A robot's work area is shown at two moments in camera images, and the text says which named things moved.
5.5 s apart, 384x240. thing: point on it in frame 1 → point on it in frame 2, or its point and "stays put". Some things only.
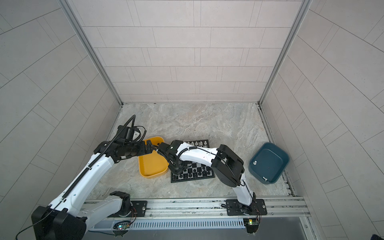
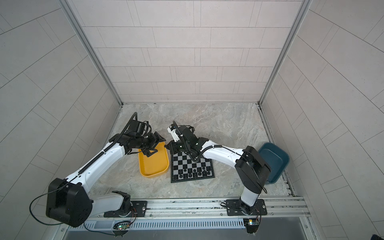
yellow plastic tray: (153, 164) stays put
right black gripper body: (177, 167) → (180, 146)
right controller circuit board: (251, 224) stays put
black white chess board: (194, 171) stays put
